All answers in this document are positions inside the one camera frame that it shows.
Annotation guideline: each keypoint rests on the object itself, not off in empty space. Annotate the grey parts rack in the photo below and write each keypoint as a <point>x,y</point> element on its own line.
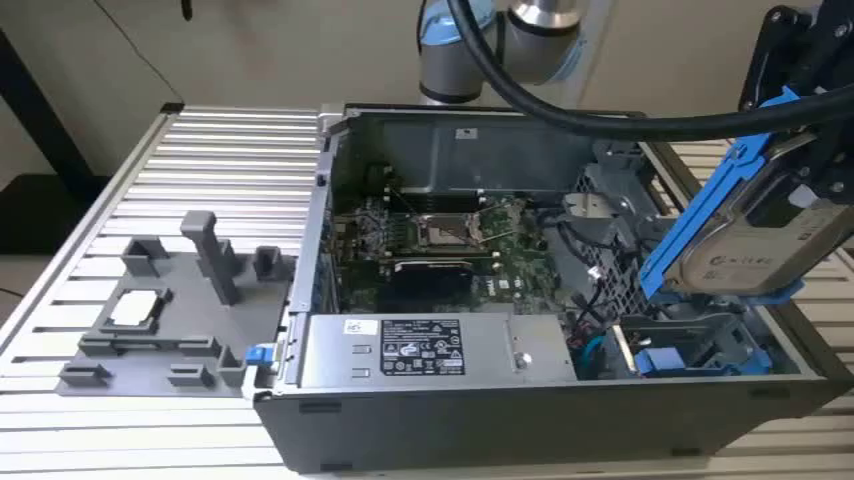
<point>194,310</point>

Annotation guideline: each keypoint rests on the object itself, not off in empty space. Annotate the silver CPU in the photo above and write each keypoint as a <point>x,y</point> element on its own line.
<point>137,307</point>

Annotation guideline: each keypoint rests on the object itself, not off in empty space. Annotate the perforated metal disk bay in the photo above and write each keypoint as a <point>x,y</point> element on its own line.
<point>611,260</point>

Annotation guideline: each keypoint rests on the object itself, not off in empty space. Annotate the silver power supply unit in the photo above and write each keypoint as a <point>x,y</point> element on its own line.
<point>488,350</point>

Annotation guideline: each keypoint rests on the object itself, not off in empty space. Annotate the blue case latch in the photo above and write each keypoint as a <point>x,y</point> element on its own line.
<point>260,356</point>

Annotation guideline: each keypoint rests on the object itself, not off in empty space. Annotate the hard disk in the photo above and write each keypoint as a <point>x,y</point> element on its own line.
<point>735,260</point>

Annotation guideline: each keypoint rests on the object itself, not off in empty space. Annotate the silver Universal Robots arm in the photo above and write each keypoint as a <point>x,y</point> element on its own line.
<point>454,65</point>

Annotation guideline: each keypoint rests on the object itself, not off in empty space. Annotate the black open PC case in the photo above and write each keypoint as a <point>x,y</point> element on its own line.
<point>468,425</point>

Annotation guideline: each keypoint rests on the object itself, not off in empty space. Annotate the CPU socket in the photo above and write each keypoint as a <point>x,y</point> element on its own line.
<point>444,235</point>

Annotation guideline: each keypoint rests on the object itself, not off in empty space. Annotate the thin metal locking lever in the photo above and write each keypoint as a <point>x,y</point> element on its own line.
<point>405,200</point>

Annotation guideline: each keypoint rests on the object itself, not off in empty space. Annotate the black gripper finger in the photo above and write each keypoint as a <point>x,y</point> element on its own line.
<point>775,55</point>
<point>835,155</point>

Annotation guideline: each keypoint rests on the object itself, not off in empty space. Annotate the silver metal bracket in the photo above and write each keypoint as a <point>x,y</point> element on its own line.
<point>591,205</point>

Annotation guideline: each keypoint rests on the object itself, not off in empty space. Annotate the black furniture frame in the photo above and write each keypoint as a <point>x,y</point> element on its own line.
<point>41,130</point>

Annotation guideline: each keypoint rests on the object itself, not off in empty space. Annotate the green motherboard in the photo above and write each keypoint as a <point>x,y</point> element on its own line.
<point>517,255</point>

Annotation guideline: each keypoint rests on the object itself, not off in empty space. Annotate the white sticker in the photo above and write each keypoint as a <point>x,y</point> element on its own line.
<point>466,133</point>

